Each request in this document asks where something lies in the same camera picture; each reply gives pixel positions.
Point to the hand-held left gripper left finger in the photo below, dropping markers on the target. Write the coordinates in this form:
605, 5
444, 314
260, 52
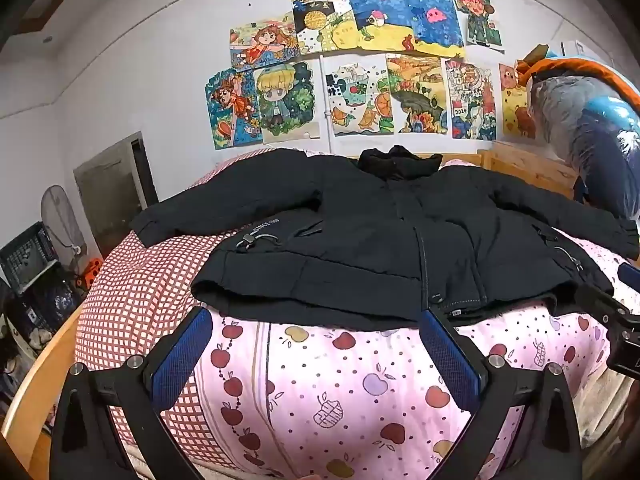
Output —
182, 355

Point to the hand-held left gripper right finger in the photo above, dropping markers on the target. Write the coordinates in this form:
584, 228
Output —
450, 355

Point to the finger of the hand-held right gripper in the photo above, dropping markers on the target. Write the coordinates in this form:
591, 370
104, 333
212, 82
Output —
602, 305
631, 276

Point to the black padded jacket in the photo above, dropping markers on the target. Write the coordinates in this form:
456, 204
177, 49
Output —
350, 235

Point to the red checkered bed sheet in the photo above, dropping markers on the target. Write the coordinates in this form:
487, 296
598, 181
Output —
135, 280

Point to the orange toy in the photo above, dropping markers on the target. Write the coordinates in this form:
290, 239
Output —
90, 272

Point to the pink apple print quilt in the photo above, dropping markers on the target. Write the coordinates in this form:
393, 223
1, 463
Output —
325, 385

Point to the grey blue orange stuffed bundle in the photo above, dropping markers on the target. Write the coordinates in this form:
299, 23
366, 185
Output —
575, 110

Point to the white standing fan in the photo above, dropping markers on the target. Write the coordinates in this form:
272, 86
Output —
62, 220

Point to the black plastic crate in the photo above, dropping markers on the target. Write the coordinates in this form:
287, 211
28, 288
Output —
27, 257

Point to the yellow bear drawing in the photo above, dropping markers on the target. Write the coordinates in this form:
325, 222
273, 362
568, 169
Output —
515, 100

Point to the red white town drawing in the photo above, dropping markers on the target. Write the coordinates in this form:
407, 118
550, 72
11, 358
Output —
470, 97

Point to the flying girl drawing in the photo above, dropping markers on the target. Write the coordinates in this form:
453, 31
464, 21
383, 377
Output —
232, 107

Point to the landscape drawing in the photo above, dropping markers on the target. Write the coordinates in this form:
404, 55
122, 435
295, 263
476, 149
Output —
415, 92

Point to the blond child drawing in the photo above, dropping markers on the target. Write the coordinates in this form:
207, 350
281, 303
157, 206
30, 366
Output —
285, 100

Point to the fruit drink drawing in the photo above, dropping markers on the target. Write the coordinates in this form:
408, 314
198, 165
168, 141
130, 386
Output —
357, 95

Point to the blue sea pink creature drawing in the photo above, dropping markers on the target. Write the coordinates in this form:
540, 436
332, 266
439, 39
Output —
432, 22

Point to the orange haired girl drawing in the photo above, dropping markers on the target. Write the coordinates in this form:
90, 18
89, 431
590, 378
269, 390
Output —
265, 42

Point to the blue sea fish drawing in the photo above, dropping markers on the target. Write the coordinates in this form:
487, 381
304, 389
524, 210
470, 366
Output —
375, 20

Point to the pineapple drawing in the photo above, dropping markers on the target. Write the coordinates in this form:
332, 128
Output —
320, 20

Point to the wooden bed frame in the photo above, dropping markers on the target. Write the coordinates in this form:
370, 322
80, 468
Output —
530, 170

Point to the grey wall hatch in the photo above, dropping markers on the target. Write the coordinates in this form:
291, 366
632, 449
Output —
112, 195

